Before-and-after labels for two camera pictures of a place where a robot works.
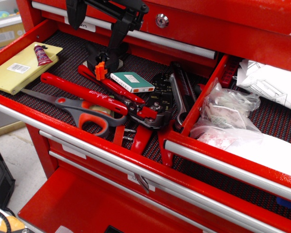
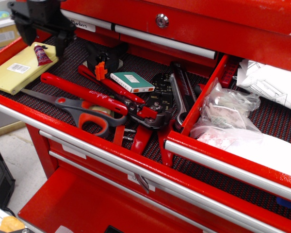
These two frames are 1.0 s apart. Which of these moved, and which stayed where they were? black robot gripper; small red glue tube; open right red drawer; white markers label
Moved: black robot gripper
Stayed: small red glue tube; white markers label; open right red drawer
